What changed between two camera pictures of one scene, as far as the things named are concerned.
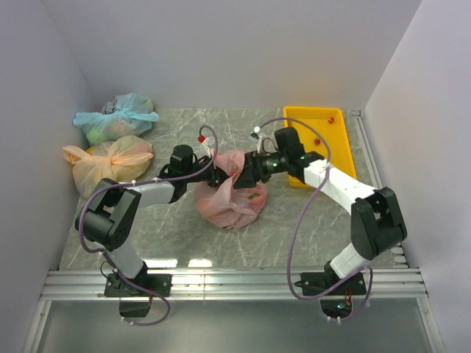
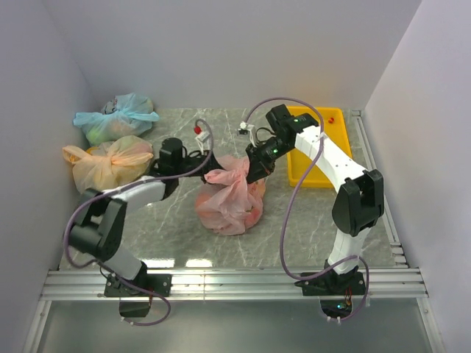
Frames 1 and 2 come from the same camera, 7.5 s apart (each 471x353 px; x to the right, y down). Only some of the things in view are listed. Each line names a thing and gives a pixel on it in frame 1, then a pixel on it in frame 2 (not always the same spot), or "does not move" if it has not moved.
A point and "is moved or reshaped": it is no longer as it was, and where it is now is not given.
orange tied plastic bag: (123, 159) does not move
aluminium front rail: (382, 284) does not move
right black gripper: (247, 178) -> (257, 169)
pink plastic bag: (225, 205) is moved or reshaped
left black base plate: (160, 284) does not move
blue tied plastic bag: (126, 115) does not move
